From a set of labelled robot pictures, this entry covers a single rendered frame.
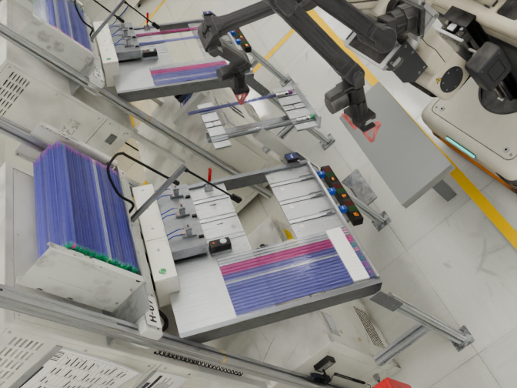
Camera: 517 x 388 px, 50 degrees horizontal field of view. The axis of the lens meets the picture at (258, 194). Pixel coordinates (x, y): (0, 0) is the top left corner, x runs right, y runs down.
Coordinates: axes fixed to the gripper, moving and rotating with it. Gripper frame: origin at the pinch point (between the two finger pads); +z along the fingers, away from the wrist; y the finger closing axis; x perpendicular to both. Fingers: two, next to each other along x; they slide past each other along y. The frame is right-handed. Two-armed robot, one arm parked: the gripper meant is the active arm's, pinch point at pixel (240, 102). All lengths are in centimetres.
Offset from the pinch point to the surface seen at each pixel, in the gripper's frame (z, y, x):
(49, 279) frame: -22, 99, -84
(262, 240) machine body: 44, 47, -6
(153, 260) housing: 1, 81, -55
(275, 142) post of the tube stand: 17.0, 13.8, 12.0
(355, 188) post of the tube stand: 66, 9, 61
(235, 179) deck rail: 9.6, 40.9, -14.9
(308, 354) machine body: 46, 107, -7
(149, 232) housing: 1, 67, -54
